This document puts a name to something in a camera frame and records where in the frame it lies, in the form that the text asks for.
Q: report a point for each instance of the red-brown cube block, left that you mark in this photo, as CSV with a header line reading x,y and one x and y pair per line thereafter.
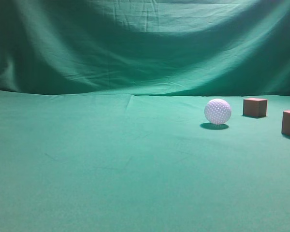
x,y
255,107

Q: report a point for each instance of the white dimpled golf ball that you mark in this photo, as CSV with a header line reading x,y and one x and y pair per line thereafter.
x,y
217,111

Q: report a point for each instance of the green cloth backdrop and cover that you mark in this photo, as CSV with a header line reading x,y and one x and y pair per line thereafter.
x,y
102,125

